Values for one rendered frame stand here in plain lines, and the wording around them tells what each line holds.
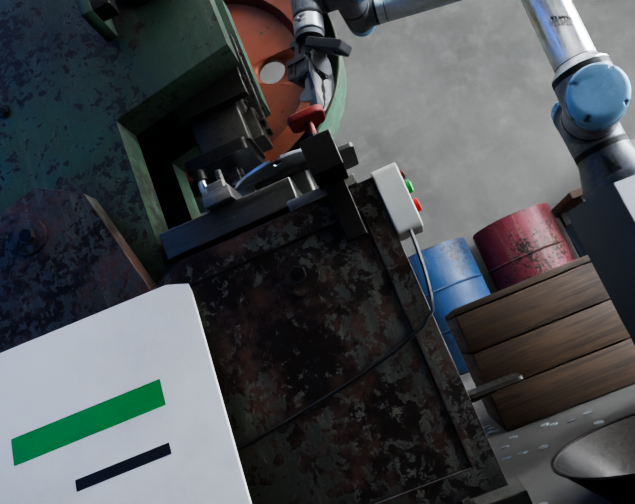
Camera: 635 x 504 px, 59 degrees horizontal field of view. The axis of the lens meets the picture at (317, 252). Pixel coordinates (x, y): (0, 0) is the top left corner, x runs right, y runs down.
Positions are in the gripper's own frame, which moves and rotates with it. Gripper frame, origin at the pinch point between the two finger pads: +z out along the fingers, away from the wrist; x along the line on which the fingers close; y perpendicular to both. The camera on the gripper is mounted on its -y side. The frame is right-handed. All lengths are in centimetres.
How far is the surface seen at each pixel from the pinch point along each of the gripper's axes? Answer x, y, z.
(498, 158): -336, 81, -115
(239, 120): 9.5, 18.3, -0.6
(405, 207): 6.4, -21.6, 32.8
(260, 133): 5.0, 16.1, 2.2
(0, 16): 50, 58, -31
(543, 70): -355, 38, -184
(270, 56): -25, 39, -45
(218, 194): 23.4, 10.8, 24.0
